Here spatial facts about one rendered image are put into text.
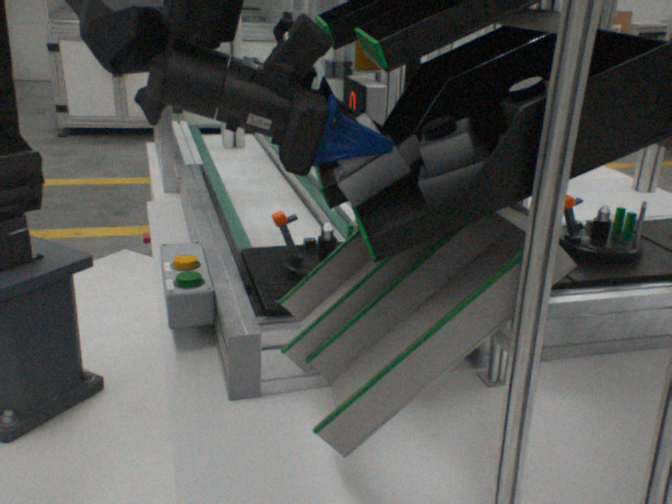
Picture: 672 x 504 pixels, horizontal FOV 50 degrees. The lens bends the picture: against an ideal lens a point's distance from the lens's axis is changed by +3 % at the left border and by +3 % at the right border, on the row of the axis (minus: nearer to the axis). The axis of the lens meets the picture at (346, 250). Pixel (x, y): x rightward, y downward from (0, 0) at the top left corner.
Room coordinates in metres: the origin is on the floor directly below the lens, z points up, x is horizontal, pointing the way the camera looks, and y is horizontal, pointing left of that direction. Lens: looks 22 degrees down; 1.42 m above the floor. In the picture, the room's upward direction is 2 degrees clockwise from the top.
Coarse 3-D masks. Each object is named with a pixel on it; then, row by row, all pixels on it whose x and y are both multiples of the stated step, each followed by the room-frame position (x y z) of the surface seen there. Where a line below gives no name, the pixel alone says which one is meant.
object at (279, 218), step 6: (276, 216) 1.01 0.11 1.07; (282, 216) 1.01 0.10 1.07; (294, 216) 1.03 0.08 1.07; (276, 222) 1.01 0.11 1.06; (282, 222) 1.01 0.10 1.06; (288, 222) 1.02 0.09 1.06; (282, 228) 1.02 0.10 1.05; (282, 234) 1.02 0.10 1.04; (288, 234) 1.02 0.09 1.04; (288, 240) 1.02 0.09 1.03; (288, 246) 1.02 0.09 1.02; (294, 246) 1.02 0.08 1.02; (294, 252) 1.02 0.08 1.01
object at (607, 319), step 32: (576, 288) 1.04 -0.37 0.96; (608, 288) 1.04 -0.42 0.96; (640, 288) 1.06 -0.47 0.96; (288, 320) 0.89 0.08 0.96; (512, 320) 0.97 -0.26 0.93; (576, 320) 0.99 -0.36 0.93; (608, 320) 1.01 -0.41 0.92; (640, 320) 1.03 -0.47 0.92; (480, 352) 0.95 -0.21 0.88; (544, 352) 0.98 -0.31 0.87; (576, 352) 1.00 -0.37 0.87; (608, 352) 1.01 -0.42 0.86; (288, 384) 0.86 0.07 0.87; (320, 384) 0.87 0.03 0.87
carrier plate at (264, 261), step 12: (252, 252) 1.11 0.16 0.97; (264, 252) 1.11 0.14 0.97; (276, 252) 1.11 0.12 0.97; (252, 264) 1.06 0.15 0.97; (264, 264) 1.06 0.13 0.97; (276, 264) 1.06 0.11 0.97; (252, 276) 1.01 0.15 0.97; (264, 276) 1.01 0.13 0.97; (276, 276) 1.01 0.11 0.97; (264, 288) 0.97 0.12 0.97; (276, 288) 0.97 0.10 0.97; (288, 288) 0.97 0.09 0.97; (264, 300) 0.92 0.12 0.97; (276, 300) 0.92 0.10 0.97; (264, 312) 0.91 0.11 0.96; (276, 312) 0.90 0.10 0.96; (288, 312) 0.91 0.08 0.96
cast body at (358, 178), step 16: (400, 144) 0.65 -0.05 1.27; (416, 144) 0.65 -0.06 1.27; (352, 160) 0.62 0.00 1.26; (368, 160) 0.63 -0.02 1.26; (384, 160) 0.63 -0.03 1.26; (400, 160) 0.63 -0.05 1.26; (416, 160) 0.65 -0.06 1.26; (336, 176) 0.64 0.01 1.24; (352, 176) 0.62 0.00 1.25; (368, 176) 0.63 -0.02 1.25; (384, 176) 0.63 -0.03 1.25; (400, 176) 0.63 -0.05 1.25; (352, 192) 0.62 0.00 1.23; (368, 192) 0.63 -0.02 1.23
